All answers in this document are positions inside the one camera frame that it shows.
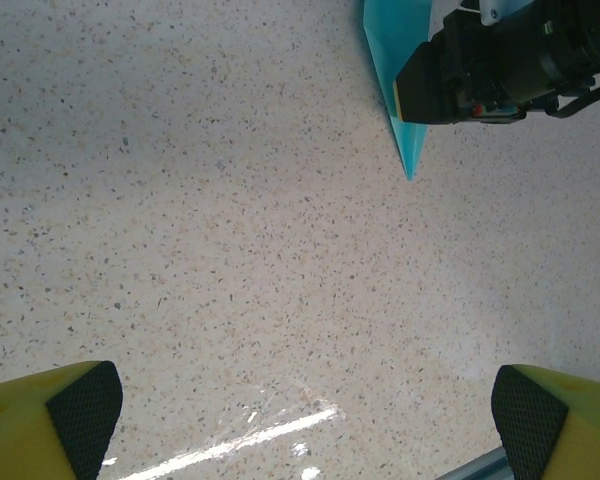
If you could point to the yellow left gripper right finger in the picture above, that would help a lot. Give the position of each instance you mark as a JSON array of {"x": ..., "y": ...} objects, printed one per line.
[{"x": 560, "y": 430}]

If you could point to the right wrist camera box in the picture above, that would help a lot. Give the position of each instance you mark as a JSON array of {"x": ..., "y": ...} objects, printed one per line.
[{"x": 492, "y": 11}]

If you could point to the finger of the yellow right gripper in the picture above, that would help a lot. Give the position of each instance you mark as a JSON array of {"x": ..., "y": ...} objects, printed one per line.
[{"x": 399, "y": 100}]

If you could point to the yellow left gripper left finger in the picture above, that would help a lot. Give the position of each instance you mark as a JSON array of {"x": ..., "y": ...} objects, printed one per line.
[{"x": 35, "y": 430}]

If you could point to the aluminium front rail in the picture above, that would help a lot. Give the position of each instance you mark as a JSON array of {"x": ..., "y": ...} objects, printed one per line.
[{"x": 475, "y": 467}]

